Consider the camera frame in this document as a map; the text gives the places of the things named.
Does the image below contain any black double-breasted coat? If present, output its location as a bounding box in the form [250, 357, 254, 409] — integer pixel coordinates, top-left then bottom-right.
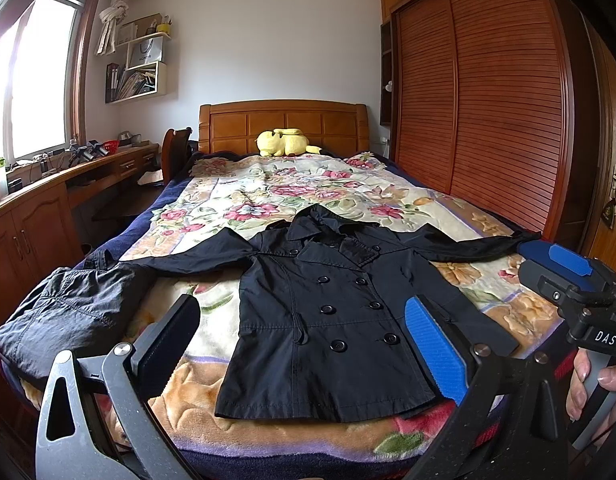
[141, 205, 534, 422]

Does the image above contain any person's right hand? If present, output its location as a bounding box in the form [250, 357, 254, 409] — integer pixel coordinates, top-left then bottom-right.
[566, 349, 616, 436]

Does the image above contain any dark grey folded garment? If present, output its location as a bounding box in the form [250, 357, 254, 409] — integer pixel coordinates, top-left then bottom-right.
[0, 250, 156, 389]

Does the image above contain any wooden louvred wardrobe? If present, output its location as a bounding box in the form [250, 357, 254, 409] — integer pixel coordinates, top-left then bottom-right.
[381, 0, 600, 249]

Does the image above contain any navy blue bed sheet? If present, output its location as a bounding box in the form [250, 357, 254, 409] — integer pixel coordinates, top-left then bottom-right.
[72, 152, 489, 480]

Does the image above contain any wooden desk with cabinets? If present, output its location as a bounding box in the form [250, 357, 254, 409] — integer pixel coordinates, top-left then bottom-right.
[0, 143, 158, 325]

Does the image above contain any floral bed blanket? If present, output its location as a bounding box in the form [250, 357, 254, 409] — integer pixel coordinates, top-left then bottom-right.
[17, 152, 579, 463]

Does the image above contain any red basket on desk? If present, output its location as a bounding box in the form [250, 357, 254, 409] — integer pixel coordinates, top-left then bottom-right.
[103, 140, 119, 154]

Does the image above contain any yellow plush toy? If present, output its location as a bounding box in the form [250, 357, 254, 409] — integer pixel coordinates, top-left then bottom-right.
[256, 128, 321, 157]

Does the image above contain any wooden chair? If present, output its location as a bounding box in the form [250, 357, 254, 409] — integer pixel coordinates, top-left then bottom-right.
[160, 127, 192, 184]

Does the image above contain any wooden bed headboard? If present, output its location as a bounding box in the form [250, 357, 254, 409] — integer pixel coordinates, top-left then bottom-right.
[198, 100, 370, 157]

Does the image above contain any tied white curtain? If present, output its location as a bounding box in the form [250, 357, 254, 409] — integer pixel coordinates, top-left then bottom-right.
[95, 0, 130, 56]

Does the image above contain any white wall shelf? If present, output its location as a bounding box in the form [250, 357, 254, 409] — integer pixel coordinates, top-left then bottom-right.
[104, 13, 172, 104]

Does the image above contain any window with wooden frame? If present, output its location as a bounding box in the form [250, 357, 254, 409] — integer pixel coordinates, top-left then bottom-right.
[0, 0, 99, 165]

